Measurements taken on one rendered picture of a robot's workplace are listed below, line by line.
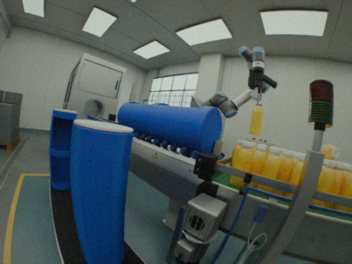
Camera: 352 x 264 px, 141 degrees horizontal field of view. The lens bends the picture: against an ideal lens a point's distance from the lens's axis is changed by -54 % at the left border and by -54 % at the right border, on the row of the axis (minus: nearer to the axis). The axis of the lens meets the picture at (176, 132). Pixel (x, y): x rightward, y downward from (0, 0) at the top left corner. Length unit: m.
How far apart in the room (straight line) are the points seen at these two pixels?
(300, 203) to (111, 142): 0.59
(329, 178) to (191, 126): 0.64
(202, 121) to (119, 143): 0.39
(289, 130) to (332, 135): 1.09
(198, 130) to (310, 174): 0.50
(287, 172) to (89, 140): 0.74
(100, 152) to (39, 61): 5.26
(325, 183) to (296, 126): 2.96
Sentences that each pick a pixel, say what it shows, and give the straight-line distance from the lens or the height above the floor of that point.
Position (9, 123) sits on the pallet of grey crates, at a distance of 3.56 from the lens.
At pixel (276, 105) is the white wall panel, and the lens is 3.56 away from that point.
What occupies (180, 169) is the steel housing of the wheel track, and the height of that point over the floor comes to 0.86.
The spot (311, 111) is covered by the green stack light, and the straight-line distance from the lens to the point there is 0.37.
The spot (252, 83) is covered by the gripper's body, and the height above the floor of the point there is 1.40.
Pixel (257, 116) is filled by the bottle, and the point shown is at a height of 1.22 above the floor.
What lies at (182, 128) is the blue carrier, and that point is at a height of 1.08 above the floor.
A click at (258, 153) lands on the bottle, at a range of 0.58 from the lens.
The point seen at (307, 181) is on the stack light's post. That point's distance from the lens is 0.36.
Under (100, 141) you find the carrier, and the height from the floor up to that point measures 0.99.
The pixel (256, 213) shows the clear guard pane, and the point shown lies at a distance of 0.50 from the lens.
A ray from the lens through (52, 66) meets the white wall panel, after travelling 5.55.
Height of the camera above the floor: 1.09
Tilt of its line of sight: 3 degrees down
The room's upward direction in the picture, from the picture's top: 11 degrees clockwise
